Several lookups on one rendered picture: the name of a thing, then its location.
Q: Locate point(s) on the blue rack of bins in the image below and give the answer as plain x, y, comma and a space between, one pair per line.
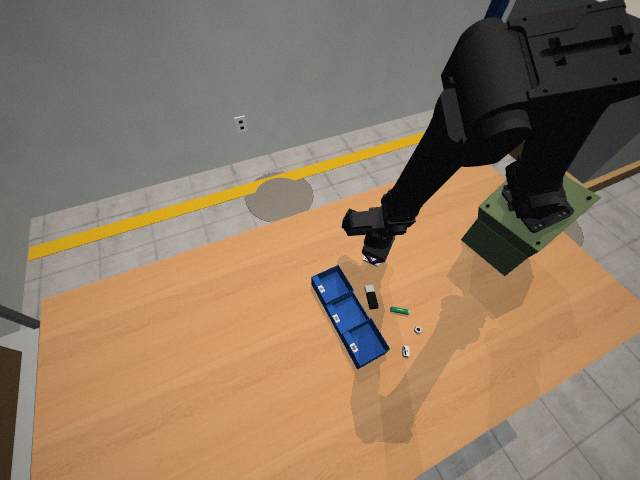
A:
358, 332

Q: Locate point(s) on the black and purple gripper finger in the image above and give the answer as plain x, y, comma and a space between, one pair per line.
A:
373, 262

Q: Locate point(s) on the black and white eraser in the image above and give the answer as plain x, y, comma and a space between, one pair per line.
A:
371, 297

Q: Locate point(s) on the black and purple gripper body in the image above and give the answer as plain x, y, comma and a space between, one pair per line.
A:
383, 247

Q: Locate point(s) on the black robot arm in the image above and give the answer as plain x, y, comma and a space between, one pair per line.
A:
499, 79

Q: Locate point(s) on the green battery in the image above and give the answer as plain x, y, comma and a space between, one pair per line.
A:
400, 310

